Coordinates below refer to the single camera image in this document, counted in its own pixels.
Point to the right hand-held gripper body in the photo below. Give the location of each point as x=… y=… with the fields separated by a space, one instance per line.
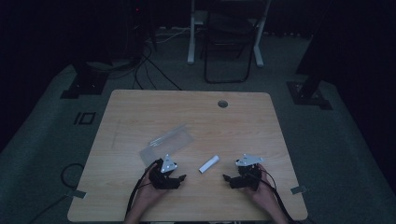
x=249 y=179

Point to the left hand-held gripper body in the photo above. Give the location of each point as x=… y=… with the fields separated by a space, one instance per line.
x=162 y=182

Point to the person's left hand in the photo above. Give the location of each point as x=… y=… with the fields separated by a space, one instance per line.
x=148 y=193

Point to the person's right hand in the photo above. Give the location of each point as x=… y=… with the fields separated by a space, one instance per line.
x=264 y=193

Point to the small white tube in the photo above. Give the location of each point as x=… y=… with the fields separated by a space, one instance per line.
x=209 y=164

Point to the clear plastic bag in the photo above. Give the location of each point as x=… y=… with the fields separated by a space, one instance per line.
x=168 y=144

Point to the grey floor tape piece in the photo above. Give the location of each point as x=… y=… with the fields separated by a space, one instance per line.
x=77 y=193
x=298 y=189

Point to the black stand with base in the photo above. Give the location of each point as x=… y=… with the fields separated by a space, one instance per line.
x=308 y=93

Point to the black stand base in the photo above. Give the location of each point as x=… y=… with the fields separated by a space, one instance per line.
x=85 y=84

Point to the black folding chair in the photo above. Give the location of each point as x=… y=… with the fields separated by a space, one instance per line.
x=227 y=34

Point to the dark equipment tower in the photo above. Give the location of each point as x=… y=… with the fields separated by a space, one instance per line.
x=137 y=28

